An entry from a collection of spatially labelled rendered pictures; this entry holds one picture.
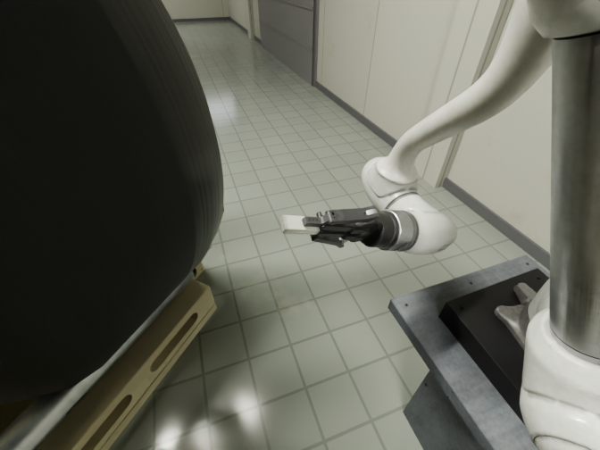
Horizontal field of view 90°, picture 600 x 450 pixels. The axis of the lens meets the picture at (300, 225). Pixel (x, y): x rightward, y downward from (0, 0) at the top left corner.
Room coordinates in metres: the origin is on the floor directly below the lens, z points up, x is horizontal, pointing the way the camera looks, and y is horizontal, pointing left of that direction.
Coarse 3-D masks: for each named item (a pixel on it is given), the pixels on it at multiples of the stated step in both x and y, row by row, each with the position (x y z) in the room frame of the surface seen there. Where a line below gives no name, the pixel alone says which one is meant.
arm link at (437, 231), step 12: (396, 204) 0.56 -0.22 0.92; (408, 204) 0.54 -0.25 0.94; (420, 204) 0.54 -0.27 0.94; (420, 216) 0.50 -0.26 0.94; (432, 216) 0.51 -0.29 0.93; (444, 216) 0.53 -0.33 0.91; (420, 228) 0.47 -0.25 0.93; (432, 228) 0.48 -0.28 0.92; (444, 228) 0.49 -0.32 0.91; (420, 240) 0.46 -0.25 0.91; (432, 240) 0.46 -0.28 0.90; (444, 240) 0.48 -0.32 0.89; (408, 252) 0.46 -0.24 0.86; (420, 252) 0.46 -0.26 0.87; (432, 252) 0.47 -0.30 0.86
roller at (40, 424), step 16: (192, 272) 0.37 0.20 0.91; (176, 288) 0.33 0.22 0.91; (80, 384) 0.17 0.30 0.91; (48, 400) 0.14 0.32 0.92; (64, 400) 0.15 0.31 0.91; (80, 400) 0.15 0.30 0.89; (32, 416) 0.13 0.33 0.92; (48, 416) 0.13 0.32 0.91; (64, 416) 0.13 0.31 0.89; (16, 432) 0.11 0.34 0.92; (32, 432) 0.11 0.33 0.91; (48, 432) 0.11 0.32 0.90; (0, 448) 0.09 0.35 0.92; (16, 448) 0.09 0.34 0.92; (32, 448) 0.10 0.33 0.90
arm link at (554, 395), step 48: (528, 0) 0.31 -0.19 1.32; (576, 0) 0.26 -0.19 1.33; (576, 48) 0.27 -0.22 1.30; (576, 96) 0.26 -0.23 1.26; (576, 144) 0.25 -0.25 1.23; (576, 192) 0.24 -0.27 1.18; (576, 240) 0.22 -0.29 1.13; (576, 288) 0.21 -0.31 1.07; (528, 336) 0.23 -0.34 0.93; (576, 336) 0.19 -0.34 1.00; (528, 384) 0.18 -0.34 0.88; (576, 384) 0.15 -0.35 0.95; (528, 432) 0.13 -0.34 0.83; (576, 432) 0.11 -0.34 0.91
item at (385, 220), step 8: (384, 216) 0.46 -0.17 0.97; (360, 224) 0.43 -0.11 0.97; (368, 224) 0.43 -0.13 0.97; (376, 224) 0.44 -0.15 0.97; (384, 224) 0.44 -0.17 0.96; (392, 224) 0.45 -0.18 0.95; (376, 232) 0.44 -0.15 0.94; (384, 232) 0.43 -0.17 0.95; (392, 232) 0.44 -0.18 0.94; (352, 240) 0.45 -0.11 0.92; (368, 240) 0.44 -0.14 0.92; (376, 240) 0.43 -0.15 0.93; (384, 240) 0.43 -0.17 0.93
